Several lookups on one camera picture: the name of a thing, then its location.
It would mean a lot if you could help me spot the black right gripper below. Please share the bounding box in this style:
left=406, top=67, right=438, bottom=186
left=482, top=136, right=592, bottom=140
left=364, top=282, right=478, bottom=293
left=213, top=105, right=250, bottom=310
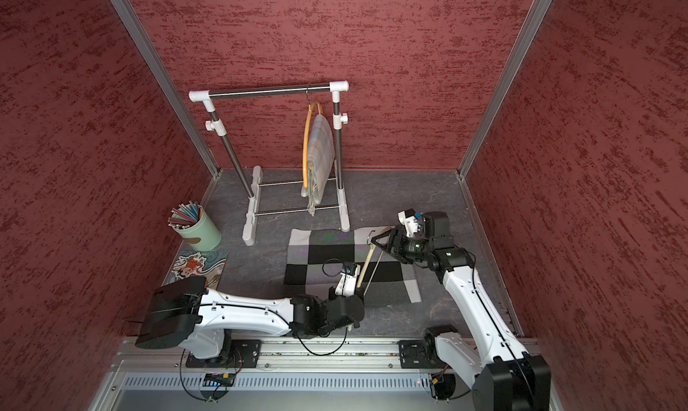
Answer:
left=371, top=227, right=433, bottom=263

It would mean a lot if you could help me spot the cream plastic hanger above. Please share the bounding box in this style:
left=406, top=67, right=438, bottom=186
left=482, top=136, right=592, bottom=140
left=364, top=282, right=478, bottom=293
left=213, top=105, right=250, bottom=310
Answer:
left=356, top=244, right=383, bottom=298

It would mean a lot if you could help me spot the blue plaid fringed scarf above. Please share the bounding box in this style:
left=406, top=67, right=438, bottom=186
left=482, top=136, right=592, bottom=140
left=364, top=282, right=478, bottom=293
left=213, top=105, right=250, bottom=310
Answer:
left=301, top=115, right=335, bottom=216

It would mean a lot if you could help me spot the orange plastic hanger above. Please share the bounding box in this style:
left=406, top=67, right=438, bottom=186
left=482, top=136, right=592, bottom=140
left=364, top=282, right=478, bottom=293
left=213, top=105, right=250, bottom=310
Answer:
left=302, top=101, right=323, bottom=189

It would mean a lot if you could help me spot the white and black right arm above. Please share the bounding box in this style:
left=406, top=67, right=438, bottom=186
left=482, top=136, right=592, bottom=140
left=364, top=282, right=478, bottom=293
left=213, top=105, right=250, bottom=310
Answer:
left=369, top=210, right=552, bottom=410

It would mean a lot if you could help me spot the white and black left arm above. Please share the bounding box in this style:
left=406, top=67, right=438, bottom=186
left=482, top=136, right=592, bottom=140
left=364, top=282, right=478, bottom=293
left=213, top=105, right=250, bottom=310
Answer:
left=135, top=277, right=365, bottom=363

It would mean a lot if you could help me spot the grey checkered scarf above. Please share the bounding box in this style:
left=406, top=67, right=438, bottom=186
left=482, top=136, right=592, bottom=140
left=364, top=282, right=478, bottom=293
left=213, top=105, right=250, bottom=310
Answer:
left=283, top=226, right=422, bottom=306

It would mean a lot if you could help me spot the white and steel clothes rack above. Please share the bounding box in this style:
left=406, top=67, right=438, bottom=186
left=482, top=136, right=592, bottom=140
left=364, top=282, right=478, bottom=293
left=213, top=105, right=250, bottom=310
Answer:
left=188, top=81, right=350, bottom=246

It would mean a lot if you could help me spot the colourful picture book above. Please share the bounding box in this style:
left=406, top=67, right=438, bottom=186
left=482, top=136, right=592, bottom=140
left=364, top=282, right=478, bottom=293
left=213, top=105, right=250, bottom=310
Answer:
left=162, top=250, right=228, bottom=289

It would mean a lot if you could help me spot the green pencil cup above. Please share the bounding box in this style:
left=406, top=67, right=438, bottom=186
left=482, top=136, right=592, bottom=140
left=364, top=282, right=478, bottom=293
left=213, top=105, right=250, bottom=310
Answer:
left=174, top=210, right=221, bottom=252

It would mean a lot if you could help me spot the coloured pencils bundle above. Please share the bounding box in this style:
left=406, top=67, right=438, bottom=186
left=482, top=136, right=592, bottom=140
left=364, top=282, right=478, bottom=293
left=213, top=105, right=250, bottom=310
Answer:
left=168, top=201, right=204, bottom=230

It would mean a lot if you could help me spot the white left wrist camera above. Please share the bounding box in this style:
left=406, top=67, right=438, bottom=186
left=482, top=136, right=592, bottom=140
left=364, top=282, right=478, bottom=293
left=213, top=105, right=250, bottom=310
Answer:
left=334, top=263, right=360, bottom=297

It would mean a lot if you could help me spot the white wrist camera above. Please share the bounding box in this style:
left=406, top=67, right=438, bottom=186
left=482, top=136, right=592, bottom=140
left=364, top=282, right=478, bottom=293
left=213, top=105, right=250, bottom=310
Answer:
left=334, top=263, right=360, bottom=297
left=398, top=209, right=425, bottom=238

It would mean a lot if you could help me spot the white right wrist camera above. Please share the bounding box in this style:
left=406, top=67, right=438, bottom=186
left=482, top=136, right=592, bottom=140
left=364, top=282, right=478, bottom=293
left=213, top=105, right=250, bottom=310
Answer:
left=398, top=209, right=425, bottom=238

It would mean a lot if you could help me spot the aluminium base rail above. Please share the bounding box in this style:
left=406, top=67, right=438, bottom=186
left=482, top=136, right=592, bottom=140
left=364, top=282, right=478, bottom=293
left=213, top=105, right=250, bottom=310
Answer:
left=109, top=335, right=445, bottom=373

